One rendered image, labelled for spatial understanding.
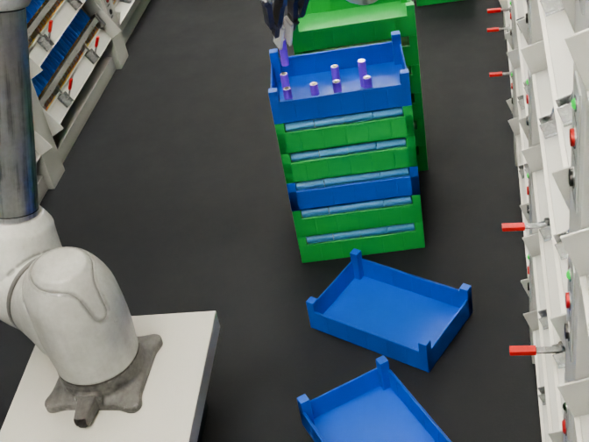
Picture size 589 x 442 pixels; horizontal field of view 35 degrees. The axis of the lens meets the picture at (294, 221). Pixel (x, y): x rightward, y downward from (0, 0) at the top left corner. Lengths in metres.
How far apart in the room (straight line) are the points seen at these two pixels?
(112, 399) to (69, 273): 0.26
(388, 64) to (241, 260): 0.60
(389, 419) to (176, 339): 0.45
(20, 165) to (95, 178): 1.10
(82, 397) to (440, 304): 0.83
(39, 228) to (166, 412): 0.40
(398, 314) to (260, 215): 0.54
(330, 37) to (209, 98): 0.82
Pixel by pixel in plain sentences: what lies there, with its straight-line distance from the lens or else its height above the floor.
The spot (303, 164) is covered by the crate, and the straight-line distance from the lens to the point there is 2.10.
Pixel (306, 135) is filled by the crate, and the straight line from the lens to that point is 2.06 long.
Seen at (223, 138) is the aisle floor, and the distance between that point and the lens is 2.80.
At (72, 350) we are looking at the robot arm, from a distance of 1.64.
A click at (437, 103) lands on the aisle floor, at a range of 2.80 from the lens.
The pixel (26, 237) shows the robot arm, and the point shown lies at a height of 0.51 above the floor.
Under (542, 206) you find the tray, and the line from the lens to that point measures 1.58.
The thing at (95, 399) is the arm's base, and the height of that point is 0.27.
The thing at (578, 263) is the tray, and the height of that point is 0.89.
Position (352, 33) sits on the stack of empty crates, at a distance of 2.30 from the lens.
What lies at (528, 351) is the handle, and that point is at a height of 0.51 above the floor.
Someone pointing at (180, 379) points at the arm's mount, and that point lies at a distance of 1.73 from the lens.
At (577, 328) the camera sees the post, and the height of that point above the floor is 0.80.
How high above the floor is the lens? 1.46
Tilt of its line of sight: 37 degrees down
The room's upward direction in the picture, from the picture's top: 11 degrees counter-clockwise
